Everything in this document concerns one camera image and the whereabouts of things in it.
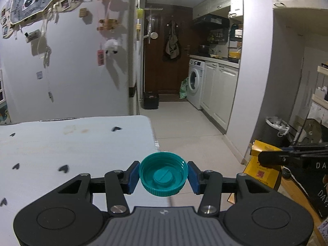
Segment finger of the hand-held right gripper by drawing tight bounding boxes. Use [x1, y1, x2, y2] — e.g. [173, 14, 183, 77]
[257, 150, 288, 165]

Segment olive cloth item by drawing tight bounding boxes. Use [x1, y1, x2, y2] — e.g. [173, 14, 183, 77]
[305, 118, 323, 143]

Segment white refrigerator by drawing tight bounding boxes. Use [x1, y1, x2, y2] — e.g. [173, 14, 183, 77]
[0, 0, 144, 125]

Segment black crate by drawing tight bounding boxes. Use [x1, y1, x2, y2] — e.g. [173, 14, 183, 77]
[142, 91, 160, 110]

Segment white washing machine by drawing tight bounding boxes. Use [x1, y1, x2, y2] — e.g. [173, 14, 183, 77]
[188, 59, 206, 110]

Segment dark brown door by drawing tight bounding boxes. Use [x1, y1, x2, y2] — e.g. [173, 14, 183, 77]
[143, 2, 193, 96]

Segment small camera-shaped magnet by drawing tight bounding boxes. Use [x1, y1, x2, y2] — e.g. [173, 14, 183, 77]
[25, 31, 41, 42]

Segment olive hanging bag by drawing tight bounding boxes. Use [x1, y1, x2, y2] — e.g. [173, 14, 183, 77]
[164, 20, 181, 61]

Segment white heart-print table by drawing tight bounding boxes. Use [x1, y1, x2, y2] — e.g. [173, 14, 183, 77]
[0, 115, 171, 236]

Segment white kitchen base cabinets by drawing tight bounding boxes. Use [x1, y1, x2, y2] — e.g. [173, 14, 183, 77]
[200, 61, 240, 134]

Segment teal bottle cap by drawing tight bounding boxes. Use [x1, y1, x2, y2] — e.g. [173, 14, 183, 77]
[139, 152, 189, 197]

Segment dark bin with white liner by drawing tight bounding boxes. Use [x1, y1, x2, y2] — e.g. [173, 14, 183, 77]
[265, 116, 290, 148]

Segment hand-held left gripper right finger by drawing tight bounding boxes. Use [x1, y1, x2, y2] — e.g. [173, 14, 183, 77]
[187, 160, 271, 217]

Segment white plush magnet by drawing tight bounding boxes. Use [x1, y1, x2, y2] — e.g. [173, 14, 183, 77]
[104, 38, 120, 55]

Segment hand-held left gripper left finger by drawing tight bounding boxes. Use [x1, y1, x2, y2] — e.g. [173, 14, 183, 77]
[56, 160, 141, 217]

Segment green plastic bag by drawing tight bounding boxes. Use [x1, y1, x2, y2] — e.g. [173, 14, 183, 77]
[179, 77, 190, 99]

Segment yellow cardboard box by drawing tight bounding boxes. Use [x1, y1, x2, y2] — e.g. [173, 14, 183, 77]
[243, 139, 283, 192]

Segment black range hood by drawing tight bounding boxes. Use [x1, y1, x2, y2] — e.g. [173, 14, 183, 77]
[192, 14, 230, 29]

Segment white shelf unit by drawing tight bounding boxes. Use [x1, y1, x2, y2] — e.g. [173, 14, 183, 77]
[311, 65, 328, 123]

